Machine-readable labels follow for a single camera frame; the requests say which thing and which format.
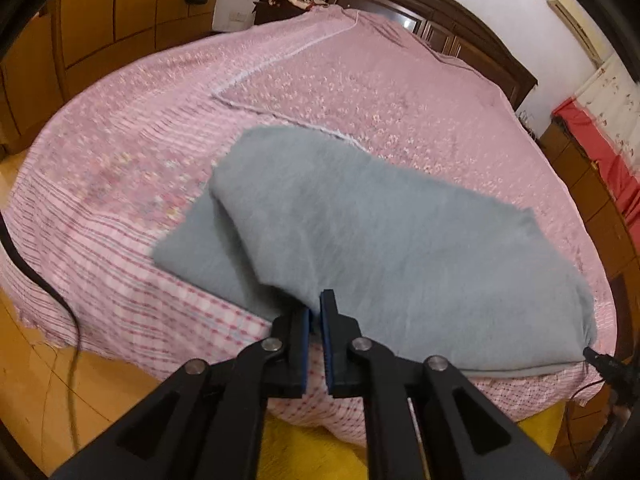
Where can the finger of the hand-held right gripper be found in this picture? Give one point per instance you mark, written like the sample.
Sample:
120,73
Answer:
605,365

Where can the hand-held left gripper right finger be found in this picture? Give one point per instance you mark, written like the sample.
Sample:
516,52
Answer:
326,350

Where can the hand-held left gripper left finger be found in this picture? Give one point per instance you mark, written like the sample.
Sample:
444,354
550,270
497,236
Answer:
304,350

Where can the grey pants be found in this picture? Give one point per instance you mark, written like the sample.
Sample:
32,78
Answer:
375,240

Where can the wooden low cabinet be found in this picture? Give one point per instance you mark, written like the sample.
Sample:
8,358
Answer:
585,185

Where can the pink floral bed sheet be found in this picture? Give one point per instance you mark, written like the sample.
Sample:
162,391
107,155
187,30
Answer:
150,160

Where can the white floral curtain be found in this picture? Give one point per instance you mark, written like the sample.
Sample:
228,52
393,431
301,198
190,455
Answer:
610,105

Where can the dark wooden nightstand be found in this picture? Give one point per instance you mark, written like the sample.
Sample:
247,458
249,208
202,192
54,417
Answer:
267,15

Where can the white air conditioner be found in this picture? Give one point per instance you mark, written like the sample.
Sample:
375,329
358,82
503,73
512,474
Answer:
580,25

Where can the dark wooden headboard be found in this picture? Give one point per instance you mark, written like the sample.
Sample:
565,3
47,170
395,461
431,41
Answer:
450,25

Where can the wooden wardrobe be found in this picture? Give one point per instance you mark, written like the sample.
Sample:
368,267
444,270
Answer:
100,10

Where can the white wall socket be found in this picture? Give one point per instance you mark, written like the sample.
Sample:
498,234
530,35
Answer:
238,16

